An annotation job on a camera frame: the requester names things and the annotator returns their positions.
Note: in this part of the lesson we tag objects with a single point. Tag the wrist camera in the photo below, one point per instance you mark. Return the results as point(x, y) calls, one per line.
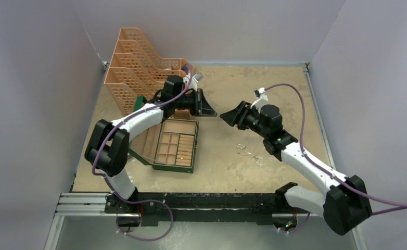
point(261, 99)
point(196, 78)

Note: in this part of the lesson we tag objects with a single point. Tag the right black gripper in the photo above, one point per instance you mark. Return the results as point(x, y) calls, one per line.
point(233, 117)

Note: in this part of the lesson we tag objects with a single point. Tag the green jewelry box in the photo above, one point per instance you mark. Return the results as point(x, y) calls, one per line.
point(162, 145)

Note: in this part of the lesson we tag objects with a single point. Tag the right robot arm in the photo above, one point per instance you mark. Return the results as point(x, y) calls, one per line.
point(340, 200)

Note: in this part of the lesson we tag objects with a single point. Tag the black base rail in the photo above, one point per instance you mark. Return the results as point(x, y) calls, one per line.
point(263, 209)

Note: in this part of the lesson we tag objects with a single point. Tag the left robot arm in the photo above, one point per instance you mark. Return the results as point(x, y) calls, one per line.
point(107, 149)

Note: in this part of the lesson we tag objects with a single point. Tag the peach mesh file organizer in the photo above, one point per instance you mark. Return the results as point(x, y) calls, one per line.
point(136, 69)

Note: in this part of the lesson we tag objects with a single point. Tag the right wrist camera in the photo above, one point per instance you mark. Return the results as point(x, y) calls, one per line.
point(261, 99)

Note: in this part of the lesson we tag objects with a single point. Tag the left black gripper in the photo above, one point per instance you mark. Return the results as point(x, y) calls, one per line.
point(200, 105)

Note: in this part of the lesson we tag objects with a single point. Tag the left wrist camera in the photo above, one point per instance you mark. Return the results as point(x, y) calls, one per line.
point(196, 78)

